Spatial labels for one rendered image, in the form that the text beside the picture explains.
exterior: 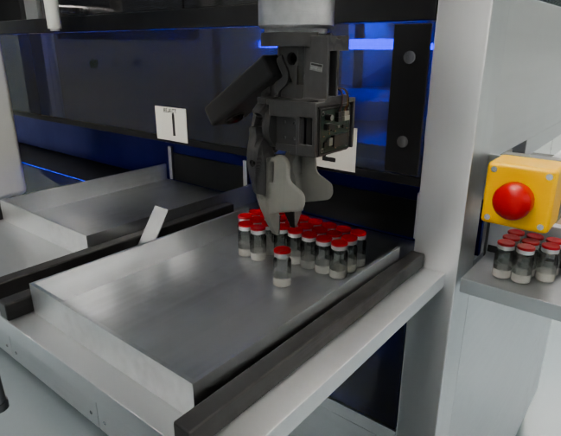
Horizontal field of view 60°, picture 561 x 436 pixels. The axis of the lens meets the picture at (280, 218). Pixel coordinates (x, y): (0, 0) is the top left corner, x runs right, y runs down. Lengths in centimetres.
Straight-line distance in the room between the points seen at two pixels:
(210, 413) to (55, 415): 153
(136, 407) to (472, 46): 49
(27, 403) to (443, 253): 162
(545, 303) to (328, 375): 29
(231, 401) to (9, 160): 105
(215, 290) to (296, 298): 10
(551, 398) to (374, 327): 155
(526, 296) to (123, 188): 74
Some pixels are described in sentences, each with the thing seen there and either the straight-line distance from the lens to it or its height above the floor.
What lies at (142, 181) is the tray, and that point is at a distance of 105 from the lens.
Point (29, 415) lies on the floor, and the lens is 193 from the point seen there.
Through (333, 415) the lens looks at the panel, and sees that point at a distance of 88.
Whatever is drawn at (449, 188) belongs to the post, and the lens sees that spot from 63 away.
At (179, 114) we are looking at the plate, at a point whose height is 104.
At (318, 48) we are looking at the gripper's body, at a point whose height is 115.
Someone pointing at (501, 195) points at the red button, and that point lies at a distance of 57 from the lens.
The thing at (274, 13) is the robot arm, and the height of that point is 118.
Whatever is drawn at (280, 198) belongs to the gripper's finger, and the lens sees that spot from 52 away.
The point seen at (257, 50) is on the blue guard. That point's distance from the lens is 76.
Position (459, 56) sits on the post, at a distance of 61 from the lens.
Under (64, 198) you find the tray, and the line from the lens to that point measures 97.
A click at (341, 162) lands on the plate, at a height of 100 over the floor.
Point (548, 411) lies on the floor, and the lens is 198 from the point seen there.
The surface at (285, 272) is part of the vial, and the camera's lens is 58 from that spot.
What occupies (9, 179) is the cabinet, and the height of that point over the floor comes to 85.
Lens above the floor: 115
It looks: 19 degrees down
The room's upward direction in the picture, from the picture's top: straight up
